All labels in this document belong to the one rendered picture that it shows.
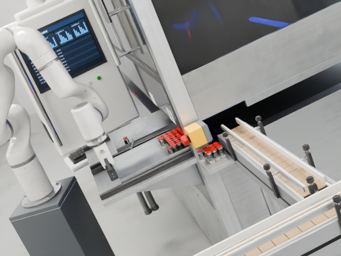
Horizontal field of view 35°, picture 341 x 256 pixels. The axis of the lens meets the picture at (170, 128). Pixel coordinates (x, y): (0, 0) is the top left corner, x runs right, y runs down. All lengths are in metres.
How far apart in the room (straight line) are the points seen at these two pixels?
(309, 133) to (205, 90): 0.49
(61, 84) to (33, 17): 0.92
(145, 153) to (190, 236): 1.12
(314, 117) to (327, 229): 0.92
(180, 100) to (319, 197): 0.76
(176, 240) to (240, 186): 1.25
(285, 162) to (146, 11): 0.71
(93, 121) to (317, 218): 0.98
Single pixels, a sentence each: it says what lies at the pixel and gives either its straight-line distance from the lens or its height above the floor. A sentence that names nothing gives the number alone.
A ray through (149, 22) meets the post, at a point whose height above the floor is 1.44.
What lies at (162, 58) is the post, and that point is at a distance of 2.01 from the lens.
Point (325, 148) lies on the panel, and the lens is 2.35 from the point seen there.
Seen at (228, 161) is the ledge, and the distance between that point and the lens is 2.03.
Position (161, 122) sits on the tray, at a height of 0.88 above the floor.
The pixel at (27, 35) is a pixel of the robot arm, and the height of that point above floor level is 1.55.
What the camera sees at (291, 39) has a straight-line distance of 2.18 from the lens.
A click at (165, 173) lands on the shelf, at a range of 2.14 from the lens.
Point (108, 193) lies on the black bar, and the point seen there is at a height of 0.89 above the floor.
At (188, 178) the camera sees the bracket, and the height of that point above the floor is 0.77.
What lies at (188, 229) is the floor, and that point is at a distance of 3.47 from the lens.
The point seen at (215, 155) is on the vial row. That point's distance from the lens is 2.05.
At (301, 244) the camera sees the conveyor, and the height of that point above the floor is 0.92.
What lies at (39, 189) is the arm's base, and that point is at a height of 0.91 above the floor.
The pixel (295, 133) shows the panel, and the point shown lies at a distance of 2.27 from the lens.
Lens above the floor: 1.75
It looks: 20 degrees down
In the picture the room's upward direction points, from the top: 23 degrees counter-clockwise
